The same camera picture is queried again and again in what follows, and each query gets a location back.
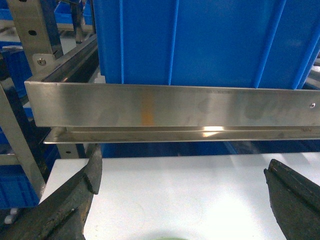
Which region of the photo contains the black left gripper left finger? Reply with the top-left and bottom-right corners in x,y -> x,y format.
0,143 -> 103,240

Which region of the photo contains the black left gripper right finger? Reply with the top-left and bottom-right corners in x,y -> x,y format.
263,159 -> 320,240

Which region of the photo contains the pale green plate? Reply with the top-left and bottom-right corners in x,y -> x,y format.
151,236 -> 186,240

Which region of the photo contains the large blue left bin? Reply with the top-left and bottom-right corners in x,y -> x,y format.
93,0 -> 320,90

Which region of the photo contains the stainless steel shelf rail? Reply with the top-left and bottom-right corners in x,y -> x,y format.
25,81 -> 320,144

